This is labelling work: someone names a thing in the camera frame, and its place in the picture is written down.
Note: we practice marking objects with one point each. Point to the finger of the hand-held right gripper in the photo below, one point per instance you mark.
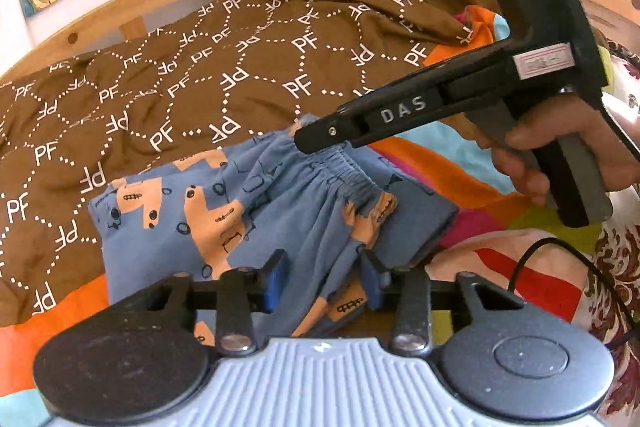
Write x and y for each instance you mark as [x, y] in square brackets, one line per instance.
[320, 134]

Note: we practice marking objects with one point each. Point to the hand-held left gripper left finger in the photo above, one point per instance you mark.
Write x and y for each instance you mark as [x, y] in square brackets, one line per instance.
[274, 282]

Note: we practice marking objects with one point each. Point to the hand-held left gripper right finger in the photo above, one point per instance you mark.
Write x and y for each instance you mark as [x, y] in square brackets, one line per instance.
[372, 284]

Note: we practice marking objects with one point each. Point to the blue pants with orange print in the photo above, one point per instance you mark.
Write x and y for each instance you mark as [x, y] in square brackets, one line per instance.
[280, 207]

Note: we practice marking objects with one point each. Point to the person's right hand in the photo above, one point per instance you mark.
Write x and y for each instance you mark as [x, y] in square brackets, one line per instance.
[605, 147]

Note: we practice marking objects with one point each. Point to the colourful striped bedsheet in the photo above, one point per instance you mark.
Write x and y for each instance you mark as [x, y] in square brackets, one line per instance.
[440, 172]

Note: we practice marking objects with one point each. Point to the brown patterned blanket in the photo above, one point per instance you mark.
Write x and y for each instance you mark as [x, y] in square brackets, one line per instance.
[150, 72]

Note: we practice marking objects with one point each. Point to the red floral cloth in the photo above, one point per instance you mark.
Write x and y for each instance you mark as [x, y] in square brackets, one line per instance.
[620, 287]

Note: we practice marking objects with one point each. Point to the wooden bed frame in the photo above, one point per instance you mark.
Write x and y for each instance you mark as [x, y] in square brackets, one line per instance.
[165, 2]

